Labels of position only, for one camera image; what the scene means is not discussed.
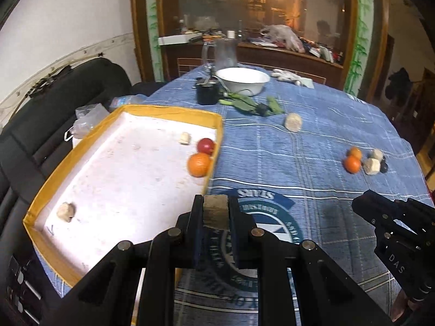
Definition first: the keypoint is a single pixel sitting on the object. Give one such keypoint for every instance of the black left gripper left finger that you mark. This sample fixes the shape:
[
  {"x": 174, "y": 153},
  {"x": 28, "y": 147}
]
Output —
[{"x": 135, "y": 278}]

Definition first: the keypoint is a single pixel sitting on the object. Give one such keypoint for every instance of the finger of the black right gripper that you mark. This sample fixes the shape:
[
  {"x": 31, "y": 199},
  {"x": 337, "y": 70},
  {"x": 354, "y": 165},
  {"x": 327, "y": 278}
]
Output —
[{"x": 377, "y": 207}]

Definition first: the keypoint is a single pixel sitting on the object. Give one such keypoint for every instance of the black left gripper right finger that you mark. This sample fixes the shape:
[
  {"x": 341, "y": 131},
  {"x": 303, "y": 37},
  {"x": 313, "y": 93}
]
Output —
[{"x": 298, "y": 284}]

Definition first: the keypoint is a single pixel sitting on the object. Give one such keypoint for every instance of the dark plum left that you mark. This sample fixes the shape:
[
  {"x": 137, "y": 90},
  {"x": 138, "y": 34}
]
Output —
[{"x": 383, "y": 167}]

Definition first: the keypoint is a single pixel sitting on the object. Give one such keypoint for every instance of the beige cube block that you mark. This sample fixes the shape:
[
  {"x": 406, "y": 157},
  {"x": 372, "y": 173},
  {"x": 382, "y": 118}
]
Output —
[{"x": 371, "y": 166}]

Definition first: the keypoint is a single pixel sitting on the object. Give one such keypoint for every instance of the orange tangerine front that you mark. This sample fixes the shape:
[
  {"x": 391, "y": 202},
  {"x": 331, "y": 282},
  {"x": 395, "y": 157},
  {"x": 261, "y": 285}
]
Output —
[{"x": 352, "y": 164}]

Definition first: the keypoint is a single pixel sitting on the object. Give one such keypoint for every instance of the beige rounded block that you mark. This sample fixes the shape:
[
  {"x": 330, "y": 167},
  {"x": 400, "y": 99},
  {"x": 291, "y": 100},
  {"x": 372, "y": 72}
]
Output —
[{"x": 376, "y": 154}]

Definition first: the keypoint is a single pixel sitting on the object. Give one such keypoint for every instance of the orange tangerine back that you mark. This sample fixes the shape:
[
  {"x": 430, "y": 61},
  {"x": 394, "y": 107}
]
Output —
[{"x": 355, "y": 152}]

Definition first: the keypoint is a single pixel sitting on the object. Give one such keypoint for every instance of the blue plaid tablecloth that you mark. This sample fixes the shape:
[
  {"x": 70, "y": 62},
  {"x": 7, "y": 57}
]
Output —
[{"x": 295, "y": 186}]

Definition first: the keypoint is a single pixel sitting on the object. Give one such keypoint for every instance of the beige chunk tray corner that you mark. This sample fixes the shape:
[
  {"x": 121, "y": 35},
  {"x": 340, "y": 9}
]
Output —
[{"x": 66, "y": 211}]

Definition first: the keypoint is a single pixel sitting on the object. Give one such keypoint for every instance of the yellow-rimmed white foam tray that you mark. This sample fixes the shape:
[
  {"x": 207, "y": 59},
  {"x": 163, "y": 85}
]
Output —
[{"x": 128, "y": 180}]

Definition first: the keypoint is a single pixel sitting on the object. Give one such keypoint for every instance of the round beige block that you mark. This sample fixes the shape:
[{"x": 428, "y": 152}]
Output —
[{"x": 293, "y": 122}]

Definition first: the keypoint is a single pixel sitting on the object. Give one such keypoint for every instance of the orange tangerine in tray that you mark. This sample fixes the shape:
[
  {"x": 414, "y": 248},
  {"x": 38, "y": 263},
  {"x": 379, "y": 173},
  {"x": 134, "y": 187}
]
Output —
[{"x": 198, "y": 164}]

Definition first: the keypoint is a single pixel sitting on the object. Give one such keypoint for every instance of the green leafy vegetable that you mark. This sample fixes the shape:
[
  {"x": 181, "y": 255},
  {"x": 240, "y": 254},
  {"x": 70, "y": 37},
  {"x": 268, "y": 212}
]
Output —
[{"x": 245, "y": 104}]

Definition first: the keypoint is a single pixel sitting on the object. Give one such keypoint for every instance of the small beige block in tray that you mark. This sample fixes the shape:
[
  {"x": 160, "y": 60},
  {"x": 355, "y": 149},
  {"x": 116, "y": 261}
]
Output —
[{"x": 185, "y": 138}]

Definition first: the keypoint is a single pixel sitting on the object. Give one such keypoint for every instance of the red apple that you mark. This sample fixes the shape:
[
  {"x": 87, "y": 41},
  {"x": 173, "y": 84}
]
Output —
[{"x": 206, "y": 146}]

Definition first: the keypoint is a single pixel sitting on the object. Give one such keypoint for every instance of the white gloves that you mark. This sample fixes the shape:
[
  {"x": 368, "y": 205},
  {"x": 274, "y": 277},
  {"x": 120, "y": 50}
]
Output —
[{"x": 290, "y": 77}]

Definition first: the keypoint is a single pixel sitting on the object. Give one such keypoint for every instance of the black leather sofa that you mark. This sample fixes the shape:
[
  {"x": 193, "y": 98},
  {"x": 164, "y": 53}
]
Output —
[{"x": 32, "y": 146}]

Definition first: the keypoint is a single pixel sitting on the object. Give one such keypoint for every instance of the clear plastic bag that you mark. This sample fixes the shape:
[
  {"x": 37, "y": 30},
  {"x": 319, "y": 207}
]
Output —
[{"x": 88, "y": 117}]

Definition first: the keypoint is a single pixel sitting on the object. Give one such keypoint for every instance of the white enamel bowl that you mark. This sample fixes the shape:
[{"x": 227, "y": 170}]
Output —
[{"x": 243, "y": 81}]

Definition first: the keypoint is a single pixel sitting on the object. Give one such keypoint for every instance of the wooden cabinet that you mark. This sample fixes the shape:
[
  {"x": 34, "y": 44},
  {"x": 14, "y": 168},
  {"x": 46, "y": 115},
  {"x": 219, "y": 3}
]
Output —
[{"x": 344, "y": 40}]

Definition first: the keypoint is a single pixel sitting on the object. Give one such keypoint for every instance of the pink plastic bag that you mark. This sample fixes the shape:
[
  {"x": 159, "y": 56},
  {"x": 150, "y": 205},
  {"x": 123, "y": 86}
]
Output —
[{"x": 285, "y": 35}]

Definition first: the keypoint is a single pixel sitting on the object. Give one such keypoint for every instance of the black cup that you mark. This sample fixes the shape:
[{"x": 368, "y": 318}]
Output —
[{"x": 207, "y": 91}]

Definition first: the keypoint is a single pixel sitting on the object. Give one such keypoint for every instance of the glass pitcher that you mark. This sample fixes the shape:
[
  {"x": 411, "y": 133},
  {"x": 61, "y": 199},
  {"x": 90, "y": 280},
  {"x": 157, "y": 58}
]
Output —
[{"x": 225, "y": 53}]

